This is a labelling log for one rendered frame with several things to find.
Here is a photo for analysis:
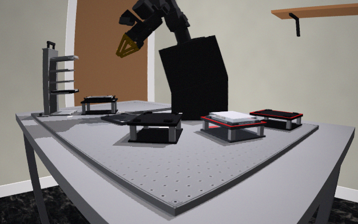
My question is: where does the white microplate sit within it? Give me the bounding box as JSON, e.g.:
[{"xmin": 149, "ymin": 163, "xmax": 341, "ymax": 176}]
[{"xmin": 209, "ymin": 111, "xmax": 258, "ymax": 124}]

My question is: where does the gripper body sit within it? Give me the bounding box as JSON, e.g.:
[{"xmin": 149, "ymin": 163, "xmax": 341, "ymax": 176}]
[{"xmin": 125, "ymin": 25, "xmax": 153, "ymax": 49}]

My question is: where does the dark grey shelf rack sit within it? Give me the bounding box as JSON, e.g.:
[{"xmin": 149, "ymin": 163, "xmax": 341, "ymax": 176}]
[{"xmin": 43, "ymin": 49, "xmax": 77, "ymax": 116}]

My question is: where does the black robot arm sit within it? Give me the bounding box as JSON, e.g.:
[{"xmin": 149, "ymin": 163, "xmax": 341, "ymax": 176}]
[{"xmin": 119, "ymin": 0, "xmax": 204, "ymax": 45}]

